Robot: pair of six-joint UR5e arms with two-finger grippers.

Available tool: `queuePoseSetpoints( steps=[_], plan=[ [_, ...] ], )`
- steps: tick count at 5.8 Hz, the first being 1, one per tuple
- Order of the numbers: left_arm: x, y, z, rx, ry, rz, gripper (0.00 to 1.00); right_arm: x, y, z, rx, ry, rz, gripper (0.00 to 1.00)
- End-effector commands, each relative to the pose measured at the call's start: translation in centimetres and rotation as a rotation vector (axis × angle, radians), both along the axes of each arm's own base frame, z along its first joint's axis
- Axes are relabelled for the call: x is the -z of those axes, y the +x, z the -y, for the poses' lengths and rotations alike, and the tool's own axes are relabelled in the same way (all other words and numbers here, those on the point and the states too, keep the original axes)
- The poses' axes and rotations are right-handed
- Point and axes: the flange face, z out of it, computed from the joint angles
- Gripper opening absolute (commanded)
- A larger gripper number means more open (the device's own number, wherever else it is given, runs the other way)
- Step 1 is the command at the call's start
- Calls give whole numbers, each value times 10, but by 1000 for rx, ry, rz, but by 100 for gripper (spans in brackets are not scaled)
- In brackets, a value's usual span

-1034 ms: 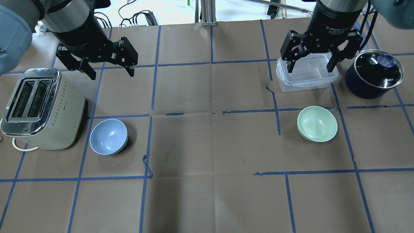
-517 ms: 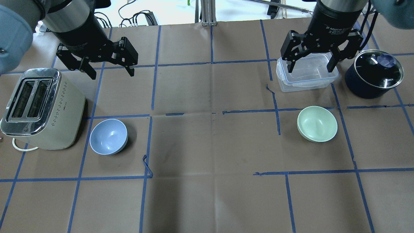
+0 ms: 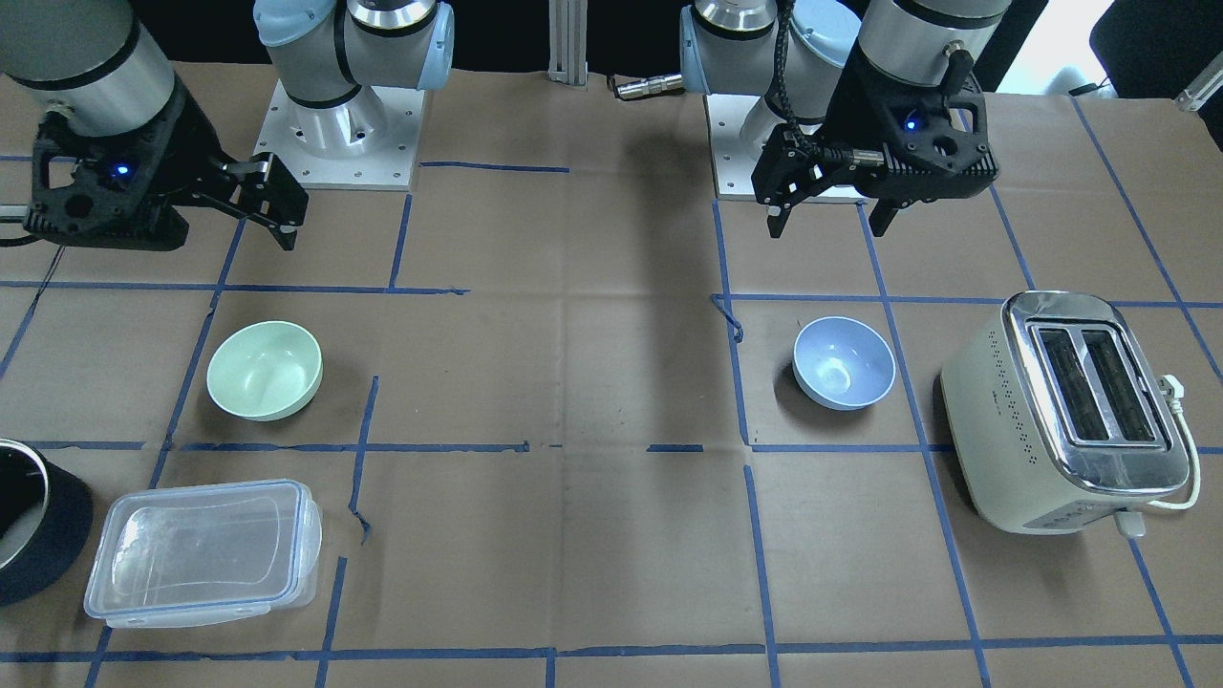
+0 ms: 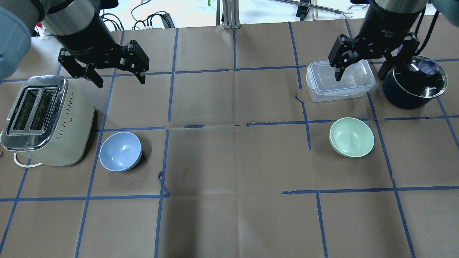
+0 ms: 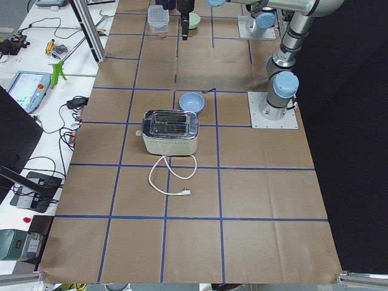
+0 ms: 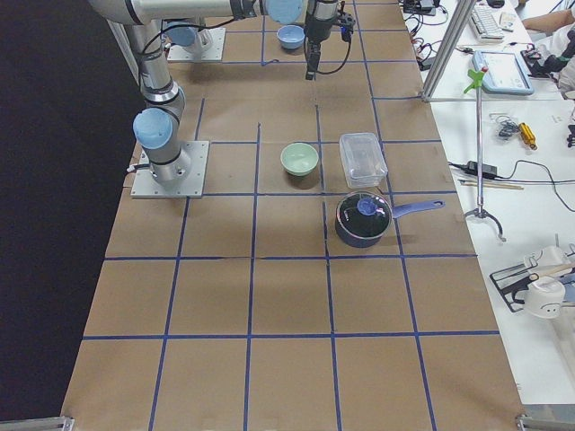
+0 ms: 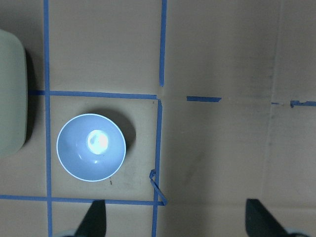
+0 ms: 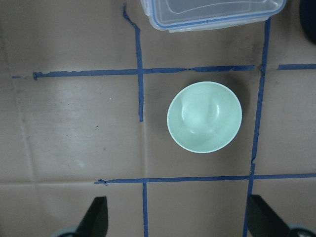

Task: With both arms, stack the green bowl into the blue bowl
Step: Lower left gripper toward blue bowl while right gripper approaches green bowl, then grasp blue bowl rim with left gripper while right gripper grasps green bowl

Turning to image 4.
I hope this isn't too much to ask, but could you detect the clear plastic container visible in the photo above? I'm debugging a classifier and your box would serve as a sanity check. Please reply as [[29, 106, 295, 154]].
[[306, 60, 377, 102]]

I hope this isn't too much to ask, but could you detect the blue bowl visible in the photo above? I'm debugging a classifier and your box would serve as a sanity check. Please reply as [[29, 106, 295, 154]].
[[99, 131, 142, 172]]

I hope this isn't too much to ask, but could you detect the cream toaster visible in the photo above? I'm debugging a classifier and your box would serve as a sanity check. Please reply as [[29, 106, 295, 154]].
[[1, 75, 95, 166]]

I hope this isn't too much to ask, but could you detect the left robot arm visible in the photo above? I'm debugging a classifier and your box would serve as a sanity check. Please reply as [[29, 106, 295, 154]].
[[0, 0, 150, 88]]

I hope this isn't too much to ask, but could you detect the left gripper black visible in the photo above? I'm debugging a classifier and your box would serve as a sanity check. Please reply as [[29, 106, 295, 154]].
[[58, 14, 150, 89]]

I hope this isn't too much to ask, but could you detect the aluminium frame post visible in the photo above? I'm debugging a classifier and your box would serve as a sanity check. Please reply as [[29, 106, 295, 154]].
[[216, 0, 241, 30]]

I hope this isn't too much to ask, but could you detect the white toaster cord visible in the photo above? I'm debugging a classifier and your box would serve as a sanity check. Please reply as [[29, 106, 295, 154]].
[[13, 152, 43, 169]]

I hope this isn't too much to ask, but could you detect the green bowl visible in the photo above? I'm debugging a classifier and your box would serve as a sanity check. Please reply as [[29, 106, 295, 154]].
[[328, 117, 374, 158]]

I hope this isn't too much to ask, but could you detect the black cables bundle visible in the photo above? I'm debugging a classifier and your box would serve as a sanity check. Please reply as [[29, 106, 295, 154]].
[[100, 0, 176, 31]]

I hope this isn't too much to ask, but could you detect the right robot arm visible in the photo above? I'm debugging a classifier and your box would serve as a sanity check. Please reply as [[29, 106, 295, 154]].
[[328, 0, 458, 81]]

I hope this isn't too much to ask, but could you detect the dark blue saucepan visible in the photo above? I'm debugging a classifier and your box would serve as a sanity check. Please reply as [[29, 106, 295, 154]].
[[382, 56, 448, 110]]

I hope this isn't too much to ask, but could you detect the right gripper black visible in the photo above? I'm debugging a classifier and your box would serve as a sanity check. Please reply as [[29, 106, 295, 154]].
[[328, 4, 420, 81]]

